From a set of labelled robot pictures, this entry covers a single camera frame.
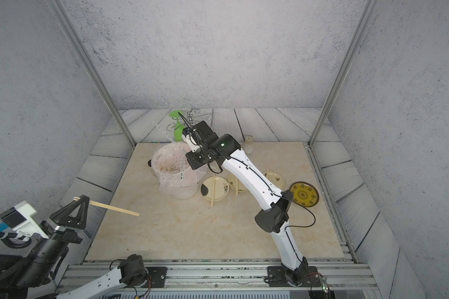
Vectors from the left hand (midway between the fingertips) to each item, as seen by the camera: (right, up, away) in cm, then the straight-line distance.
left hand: (87, 199), depth 48 cm
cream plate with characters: (+42, -5, +51) cm, 66 cm away
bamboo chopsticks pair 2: (+40, -4, +51) cm, 65 cm away
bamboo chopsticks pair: (+27, -7, +51) cm, 58 cm away
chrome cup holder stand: (+16, +29, +43) cm, 55 cm away
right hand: (+21, +10, +26) cm, 35 cm away
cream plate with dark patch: (+32, -6, +52) cm, 61 cm away
